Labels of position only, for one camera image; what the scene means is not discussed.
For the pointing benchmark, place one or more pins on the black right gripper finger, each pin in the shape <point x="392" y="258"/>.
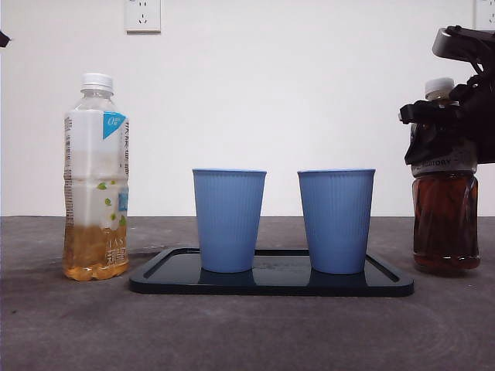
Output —
<point x="429" y="112"/>
<point x="429" y="143"/>

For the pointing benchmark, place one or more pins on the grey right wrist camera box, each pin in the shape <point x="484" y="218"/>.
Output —
<point x="460" y="42"/>

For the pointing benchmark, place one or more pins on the white wall socket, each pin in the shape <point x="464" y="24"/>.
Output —
<point x="485" y="11"/>
<point x="142" y="15"/>

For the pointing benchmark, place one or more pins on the blue ribbed plastic cup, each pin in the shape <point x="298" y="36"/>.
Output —
<point x="228" y="220"/>
<point x="335" y="220"/>

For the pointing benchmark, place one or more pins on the jasmine tea bottle white label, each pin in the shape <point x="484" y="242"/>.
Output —
<point x="91" y="162"/>

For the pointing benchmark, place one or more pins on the dark oolong tea bottle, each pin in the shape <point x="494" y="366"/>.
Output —
<point x="444" y="216"/>

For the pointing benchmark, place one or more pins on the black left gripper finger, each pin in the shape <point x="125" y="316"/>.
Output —
<point x="4" y="39"/>

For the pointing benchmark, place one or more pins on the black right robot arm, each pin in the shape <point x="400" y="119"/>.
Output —
<point x="483" y="116"/>

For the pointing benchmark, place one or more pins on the dark blue flat tray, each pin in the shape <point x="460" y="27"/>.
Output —
<point x="270" y="284"/>

